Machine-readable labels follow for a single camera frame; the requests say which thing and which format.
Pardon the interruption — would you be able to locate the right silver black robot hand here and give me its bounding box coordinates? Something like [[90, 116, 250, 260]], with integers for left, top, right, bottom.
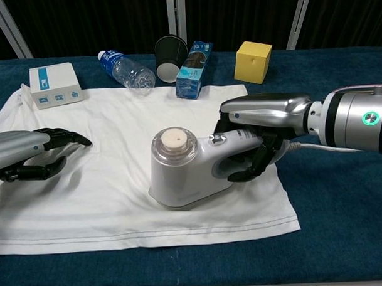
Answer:
[[211, 91, 319, 184]]

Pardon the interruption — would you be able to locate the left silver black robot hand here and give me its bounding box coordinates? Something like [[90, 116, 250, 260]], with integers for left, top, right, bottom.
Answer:
[[0, 126, 94, 184]]

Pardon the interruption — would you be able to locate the white handheld device with cord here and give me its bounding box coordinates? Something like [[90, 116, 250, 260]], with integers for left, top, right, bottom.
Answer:
[[146, 123, 290, 212]]

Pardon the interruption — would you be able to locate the yellow foam cube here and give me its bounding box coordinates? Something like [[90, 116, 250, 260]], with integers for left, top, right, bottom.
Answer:
[[233, 40, 274, 85]]

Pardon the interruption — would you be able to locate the white carton with blue stripe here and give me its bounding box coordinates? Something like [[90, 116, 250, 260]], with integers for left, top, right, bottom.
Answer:
[[28, 61, 85, 111]]

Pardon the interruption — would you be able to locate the blue cookie box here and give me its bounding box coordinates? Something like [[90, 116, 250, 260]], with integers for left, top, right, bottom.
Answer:
[[174, 40, 216, 100]]

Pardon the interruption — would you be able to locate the black paper cup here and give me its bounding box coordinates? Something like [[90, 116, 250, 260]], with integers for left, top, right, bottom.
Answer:
[[153, 34, 190, 85]]

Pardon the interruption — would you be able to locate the dark blue table surface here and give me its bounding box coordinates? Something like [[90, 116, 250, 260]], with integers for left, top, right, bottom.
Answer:
[[0, 45, 382, 286]]

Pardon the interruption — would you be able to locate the white folded T-shirt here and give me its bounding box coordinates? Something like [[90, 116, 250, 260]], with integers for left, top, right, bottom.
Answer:
[[0, 75, 301, 257]]

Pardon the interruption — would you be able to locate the clear water bottle blue label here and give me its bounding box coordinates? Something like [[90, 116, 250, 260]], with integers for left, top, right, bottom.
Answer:
[[97, 48, 157, 91]]

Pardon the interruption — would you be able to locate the white power cord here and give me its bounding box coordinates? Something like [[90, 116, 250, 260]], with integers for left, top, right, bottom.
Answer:
[[286, 138, 366, 156]]

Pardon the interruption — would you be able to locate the grey metal frame post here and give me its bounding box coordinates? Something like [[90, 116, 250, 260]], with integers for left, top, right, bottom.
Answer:
[[285, 0, 316, 51], [0, 0, 34, 61], [166, 0, 188, 46]]

